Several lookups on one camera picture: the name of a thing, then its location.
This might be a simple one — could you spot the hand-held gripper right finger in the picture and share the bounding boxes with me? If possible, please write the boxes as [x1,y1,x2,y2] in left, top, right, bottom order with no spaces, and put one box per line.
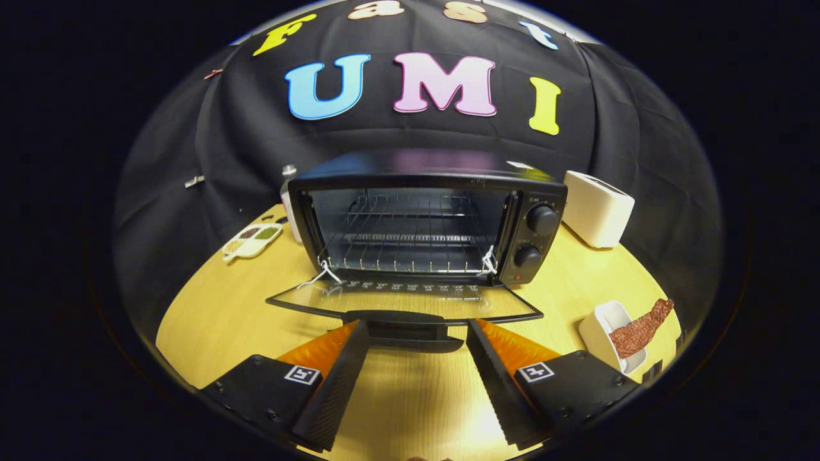
[466,318,641,449]

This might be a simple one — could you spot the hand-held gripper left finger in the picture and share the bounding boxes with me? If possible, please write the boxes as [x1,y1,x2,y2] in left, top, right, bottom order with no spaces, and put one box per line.
[200,320,371,453]

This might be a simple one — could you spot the brown meat strip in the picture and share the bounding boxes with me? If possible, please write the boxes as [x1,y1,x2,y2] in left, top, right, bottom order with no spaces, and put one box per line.
[609,298,675,359]

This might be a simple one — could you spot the black toaster oven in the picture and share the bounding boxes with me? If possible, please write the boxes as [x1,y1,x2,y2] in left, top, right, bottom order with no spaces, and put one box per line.
[266,150,568,353]

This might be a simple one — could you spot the white pop-up toaster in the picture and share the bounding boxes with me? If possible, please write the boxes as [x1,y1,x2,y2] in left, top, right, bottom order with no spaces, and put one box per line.
[562,170,636,249]

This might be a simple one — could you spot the white rectangular dish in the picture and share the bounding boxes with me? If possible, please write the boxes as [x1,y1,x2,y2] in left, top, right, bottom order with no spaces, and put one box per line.
[578,300,648,376]

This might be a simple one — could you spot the white divided seed dish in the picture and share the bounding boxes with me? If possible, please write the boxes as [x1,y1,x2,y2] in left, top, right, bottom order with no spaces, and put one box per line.
[222,223,283,262]

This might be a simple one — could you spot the clear plastic bottle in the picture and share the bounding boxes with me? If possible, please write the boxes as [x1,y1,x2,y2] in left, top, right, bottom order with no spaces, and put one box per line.
[280,165,303,245]

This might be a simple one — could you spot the black backdrop cloth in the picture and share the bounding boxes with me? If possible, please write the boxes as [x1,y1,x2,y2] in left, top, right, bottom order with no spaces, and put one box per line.
[115,0,725,337]

